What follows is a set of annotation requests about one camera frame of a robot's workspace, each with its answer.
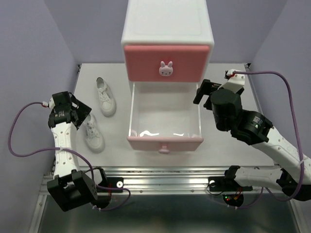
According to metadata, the light pink drawer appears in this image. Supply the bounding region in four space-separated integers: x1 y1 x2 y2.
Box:
127 82 204 154

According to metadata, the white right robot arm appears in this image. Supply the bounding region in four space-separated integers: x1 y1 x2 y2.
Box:
193 79 311 201

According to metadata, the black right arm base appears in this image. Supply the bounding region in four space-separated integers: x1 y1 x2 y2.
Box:
207 176 253 193

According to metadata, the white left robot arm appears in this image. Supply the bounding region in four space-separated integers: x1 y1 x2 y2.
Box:
47 91 108 212

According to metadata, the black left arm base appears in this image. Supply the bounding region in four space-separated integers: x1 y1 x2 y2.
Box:
97 177 124 195

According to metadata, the white sneaker far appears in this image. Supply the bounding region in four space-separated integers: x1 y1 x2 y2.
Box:
96 77 117 117

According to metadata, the white sneaker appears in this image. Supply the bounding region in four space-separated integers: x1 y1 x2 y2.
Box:
96 77 117 117
83 114 105 153

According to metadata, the white sneaker near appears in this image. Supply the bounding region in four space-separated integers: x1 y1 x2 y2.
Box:
83 114 105 153

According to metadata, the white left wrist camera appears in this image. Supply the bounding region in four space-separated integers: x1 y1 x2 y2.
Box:
41 97 55 109

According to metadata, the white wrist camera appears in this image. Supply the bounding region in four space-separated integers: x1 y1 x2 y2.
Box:
41 97 55 109
218 69 245 93

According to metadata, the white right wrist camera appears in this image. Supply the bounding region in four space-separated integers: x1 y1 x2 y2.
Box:
218 69 245 93

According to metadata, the aluminium mounting rail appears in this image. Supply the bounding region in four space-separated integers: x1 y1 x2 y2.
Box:
40 166 297 195

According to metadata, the white shoe cabinet frame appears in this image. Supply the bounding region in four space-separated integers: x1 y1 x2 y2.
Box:
121 0 214 79

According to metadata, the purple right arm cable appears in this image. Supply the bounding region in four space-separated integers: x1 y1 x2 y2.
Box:
211 70 304 211

